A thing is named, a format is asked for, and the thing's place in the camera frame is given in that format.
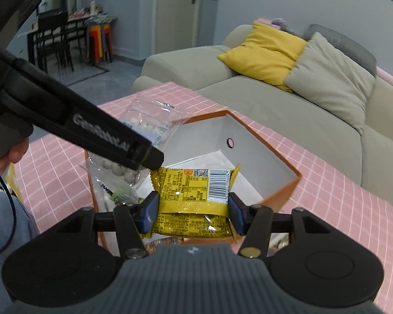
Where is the black cable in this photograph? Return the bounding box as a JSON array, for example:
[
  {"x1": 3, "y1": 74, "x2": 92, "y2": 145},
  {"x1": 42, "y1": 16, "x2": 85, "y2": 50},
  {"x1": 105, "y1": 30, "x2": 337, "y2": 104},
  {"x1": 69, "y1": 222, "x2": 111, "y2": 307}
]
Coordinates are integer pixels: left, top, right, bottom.
[{"x1": 0, "y1": 177, "x2": 18, "y2": 258}]

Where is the green raisin packet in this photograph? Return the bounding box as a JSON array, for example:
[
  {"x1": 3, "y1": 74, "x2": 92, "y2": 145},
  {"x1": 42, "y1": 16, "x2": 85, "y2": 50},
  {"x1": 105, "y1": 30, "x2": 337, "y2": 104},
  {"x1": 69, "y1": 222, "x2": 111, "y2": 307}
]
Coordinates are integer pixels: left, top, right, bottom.
[{"x1": 100, "y1": 183, "x2": 148, "y2": 206}]

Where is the orange cardboard box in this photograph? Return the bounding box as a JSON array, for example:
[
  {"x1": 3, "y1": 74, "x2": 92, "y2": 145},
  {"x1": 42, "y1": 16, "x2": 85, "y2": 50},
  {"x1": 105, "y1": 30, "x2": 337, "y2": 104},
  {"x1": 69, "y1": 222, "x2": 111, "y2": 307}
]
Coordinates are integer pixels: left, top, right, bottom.
[{"x1": 83, "y1": 110, "x2": 303, "y2": 256}]

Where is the yellow plastic object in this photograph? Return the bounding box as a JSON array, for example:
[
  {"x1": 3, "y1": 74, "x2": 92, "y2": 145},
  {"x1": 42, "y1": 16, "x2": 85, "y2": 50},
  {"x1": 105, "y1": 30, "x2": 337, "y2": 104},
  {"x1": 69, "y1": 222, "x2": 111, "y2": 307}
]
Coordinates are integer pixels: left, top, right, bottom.
[{"x1": 6, "y1": 164, "x2": 21, "y2": 198}]

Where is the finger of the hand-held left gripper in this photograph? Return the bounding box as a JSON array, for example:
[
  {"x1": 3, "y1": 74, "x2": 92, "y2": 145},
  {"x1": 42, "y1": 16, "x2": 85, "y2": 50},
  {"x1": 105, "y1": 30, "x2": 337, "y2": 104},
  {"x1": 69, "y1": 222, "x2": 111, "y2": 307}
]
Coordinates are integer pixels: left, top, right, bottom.
[{"x1": 126, "y1": 136, "x2": 165, "y2": 171}]

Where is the dining table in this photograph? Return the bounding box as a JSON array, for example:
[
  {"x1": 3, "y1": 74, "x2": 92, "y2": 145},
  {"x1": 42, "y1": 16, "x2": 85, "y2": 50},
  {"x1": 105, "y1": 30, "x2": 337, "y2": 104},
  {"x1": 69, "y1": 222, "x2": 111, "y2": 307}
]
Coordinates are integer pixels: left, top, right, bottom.
[{"x1": 18, "y1": 10, "x2": 117, "y2": 59}]

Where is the black chair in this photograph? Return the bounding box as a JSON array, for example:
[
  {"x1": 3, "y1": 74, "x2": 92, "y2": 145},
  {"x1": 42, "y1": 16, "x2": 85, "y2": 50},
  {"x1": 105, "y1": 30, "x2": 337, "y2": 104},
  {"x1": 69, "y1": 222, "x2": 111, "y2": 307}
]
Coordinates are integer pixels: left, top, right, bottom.
[{"x1": 28, "y1": 11, "x2": 87, "y2": 72}]

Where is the clear packet of white balls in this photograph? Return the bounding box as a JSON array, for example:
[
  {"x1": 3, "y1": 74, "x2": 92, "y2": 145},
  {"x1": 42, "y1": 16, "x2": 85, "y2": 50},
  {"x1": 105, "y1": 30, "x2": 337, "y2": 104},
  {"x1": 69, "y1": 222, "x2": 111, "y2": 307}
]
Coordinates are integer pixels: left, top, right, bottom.
[{"x1": 85, "y1": 100, "x2": 190, "y2": 203}]

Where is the yellow snack packet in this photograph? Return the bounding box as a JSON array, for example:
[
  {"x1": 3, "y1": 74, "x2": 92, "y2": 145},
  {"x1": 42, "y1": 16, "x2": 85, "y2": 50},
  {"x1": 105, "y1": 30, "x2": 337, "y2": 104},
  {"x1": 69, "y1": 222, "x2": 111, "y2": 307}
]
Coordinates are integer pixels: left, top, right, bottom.
[{"x1": 149, "y1": 165, "x2": 241, "y2": 239}]

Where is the white door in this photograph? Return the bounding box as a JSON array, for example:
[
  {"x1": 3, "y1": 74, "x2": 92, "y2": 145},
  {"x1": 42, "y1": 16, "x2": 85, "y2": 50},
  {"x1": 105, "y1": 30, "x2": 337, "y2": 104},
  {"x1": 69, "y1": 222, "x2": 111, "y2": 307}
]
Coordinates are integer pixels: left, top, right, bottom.
[{"x1": 152, "y1": 0, "x2": 217, "y2": 54}]

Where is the houndstooth cushion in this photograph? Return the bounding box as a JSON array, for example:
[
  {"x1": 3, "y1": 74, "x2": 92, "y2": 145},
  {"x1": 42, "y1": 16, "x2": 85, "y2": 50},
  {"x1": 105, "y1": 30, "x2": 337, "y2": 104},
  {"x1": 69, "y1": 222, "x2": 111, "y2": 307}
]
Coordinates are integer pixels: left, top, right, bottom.
[{"x1": 303, "y1": 24, "x2": 378, "y2": 76}]

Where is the beige sofa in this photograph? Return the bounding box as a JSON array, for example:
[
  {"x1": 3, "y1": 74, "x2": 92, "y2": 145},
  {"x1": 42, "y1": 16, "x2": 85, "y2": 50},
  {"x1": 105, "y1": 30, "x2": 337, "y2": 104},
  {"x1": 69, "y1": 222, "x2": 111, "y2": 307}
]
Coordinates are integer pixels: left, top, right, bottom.
[{"x1": 131, "y1": 23, "x2": 393, "y2": 203}]

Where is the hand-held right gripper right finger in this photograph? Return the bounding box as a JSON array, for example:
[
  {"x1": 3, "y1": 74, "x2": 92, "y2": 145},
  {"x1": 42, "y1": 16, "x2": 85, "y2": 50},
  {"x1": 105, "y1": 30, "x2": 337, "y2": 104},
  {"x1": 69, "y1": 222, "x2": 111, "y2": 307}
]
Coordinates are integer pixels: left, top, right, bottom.
[{"x1": 228, "y1": 192, "x2": 328, "y2": 258}]

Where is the stack of coloured stools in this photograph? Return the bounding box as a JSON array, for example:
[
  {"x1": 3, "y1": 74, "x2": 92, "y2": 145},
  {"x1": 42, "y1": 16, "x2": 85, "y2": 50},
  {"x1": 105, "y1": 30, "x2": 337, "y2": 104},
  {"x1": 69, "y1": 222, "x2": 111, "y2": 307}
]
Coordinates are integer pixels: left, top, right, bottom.
[{"x1": 85, "y1": 21, "x2": 113, "y2": 66}]

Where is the grey plush toy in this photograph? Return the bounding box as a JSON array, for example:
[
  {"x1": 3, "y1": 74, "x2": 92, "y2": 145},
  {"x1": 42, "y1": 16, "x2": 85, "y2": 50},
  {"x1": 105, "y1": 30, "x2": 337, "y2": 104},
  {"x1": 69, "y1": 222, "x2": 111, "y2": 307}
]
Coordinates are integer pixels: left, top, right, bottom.
[{"x1": 271, "y1": 18, "x2": 295, "y2": 35}]

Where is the person's left hand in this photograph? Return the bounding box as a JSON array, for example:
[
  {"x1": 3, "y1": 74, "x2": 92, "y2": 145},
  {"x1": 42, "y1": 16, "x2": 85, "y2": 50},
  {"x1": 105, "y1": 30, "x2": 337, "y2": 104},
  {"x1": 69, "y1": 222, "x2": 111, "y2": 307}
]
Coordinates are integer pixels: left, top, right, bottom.
[{"x1": 0, "y1": 137, "x2": 30, "y2": 190}]

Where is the pink checked tablecloth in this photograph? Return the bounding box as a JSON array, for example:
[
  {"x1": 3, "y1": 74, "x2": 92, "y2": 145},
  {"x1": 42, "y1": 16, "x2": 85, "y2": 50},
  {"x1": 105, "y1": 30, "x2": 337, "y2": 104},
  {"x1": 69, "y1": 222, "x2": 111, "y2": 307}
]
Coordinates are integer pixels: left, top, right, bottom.
[{"x1": 13, "y1": 82, "x2": 393, "y2": 314}]

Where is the yellow pillow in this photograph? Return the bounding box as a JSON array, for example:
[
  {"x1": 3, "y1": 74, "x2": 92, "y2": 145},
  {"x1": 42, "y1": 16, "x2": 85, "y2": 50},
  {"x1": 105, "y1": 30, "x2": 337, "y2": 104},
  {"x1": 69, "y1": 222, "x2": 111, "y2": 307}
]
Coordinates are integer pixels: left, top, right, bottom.
[{"x1": 218, "y1": 21, "x2": 308, "y2": 93}]

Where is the beige pillow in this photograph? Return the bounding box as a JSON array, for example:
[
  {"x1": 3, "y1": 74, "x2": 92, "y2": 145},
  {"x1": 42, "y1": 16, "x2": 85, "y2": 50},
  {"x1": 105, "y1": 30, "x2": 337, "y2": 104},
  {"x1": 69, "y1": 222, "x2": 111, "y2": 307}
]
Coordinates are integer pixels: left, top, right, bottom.
[{"x1": 284, "y1": 32, "x2": 377, "y2": 134}]

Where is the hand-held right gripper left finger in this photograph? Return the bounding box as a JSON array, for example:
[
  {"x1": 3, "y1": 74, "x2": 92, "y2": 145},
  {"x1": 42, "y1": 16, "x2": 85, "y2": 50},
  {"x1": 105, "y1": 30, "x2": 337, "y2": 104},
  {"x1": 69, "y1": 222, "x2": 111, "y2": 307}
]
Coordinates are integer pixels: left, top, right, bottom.
[{"x1": 56, "y1": 191, "x2": 160, "y2": 259}]

